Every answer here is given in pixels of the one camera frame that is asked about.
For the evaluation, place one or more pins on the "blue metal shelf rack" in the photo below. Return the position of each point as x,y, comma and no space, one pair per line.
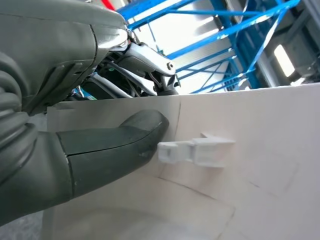
246,56

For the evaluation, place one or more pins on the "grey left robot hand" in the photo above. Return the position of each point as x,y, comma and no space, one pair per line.
50,39

